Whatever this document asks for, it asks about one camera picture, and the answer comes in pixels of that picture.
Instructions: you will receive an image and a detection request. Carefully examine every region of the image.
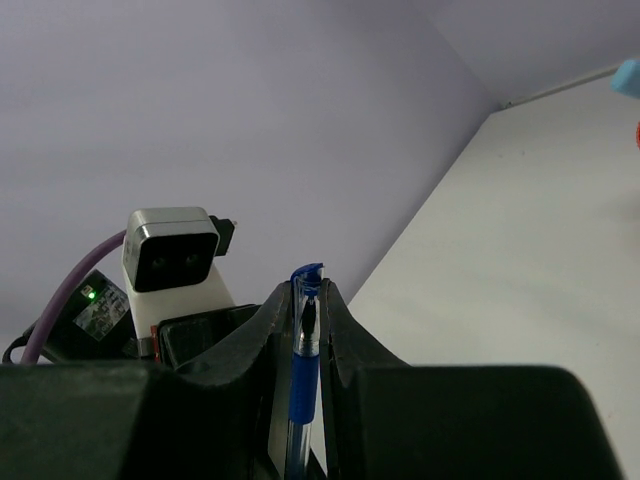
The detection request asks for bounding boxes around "blue pen cap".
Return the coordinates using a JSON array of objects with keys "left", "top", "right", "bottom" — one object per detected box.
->
[{"left": 290, "top": 263, "right": 324, "bottom": 357}]

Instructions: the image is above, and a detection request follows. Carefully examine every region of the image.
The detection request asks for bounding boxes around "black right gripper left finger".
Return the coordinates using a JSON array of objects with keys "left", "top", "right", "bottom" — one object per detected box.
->
[{"left": 1, "top": 283, "right": 290, "bottom": 479}]

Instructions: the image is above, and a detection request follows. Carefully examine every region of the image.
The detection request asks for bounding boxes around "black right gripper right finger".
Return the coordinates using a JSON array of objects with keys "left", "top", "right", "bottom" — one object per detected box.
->
[{"left": 320, "top": 280, "right": 623, "bottom": 479}]

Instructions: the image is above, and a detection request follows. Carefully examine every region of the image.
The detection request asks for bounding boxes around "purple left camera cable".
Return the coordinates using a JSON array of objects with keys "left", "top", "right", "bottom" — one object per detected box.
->
[{"left": 19, "top": 230, "right": 126, "bottom": 366}]

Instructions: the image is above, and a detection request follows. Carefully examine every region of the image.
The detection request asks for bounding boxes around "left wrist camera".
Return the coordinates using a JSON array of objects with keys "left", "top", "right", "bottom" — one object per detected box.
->
[{"left": 122, "top": 206, "right": 236, "bottom": 358}]

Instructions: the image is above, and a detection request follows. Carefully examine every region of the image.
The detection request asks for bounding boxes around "blue translucent highlighter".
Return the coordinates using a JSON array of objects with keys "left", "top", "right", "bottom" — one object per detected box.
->
[{"left": 610, "top": 59, "right": 640, "bottom": 99}]

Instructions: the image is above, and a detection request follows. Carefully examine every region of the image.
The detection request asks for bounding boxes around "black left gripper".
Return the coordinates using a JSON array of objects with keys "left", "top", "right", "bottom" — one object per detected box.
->
[{"left": 42, "top": 270, "right": 259, "bottom": 368}]

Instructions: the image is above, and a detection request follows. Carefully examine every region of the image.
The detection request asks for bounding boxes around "blue ballpoint pen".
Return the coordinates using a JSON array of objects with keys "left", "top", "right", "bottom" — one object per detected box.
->
[{"left": 285, "top": 261, "right": 326, "bottom": 480}]

